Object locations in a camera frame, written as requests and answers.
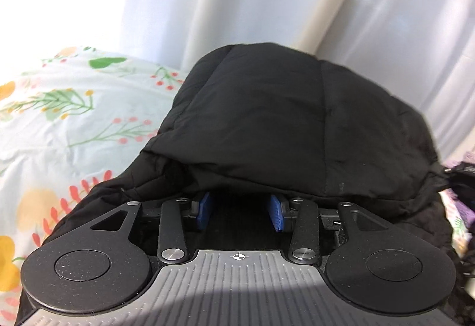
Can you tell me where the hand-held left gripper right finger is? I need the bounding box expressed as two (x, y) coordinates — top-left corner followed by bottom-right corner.
(270, 193), (388, 263)

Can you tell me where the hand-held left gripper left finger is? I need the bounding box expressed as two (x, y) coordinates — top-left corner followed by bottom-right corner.
(91, 191), (213, 263)

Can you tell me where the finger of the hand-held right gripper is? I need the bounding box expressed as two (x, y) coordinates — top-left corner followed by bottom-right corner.
(443, 160), (475, 179)

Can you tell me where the black puffer jacket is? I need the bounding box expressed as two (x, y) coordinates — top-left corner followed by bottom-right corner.
(17, 43), (475, 326)

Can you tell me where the floral bed sheet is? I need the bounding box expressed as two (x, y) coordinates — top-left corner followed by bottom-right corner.
(0, 45), (475, 326)

